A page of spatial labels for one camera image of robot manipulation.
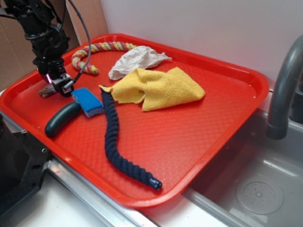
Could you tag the grey plastic sink basin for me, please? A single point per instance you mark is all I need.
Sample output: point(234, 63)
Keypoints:
point(254, 181)

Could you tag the dark green toy cucumber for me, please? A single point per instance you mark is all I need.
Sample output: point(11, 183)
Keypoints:
point(61, 118)

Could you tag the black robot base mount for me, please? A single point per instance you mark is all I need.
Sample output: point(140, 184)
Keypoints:
point(23, 161)

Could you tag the blue sponge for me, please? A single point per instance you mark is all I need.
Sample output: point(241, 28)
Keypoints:
point(89, 103)

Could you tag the grey sink faucet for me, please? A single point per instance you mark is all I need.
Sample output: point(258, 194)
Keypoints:
point(287, 99)

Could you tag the crumpled white paper towel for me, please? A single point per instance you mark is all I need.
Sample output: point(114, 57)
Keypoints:
point(142, 57)

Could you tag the yellow microfibre cloth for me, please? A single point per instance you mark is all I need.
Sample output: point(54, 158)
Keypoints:
point(156, 89)

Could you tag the brown cardboard panel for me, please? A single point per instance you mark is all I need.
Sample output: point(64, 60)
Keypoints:
point(47, 28)

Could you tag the red plastic tray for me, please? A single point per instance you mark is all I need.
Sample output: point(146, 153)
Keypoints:
point(174, 143)

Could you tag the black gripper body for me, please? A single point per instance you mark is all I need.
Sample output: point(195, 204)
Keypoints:
point(53, 71)

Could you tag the brown wood chip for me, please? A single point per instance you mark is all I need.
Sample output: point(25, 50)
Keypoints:
point(47, 91)

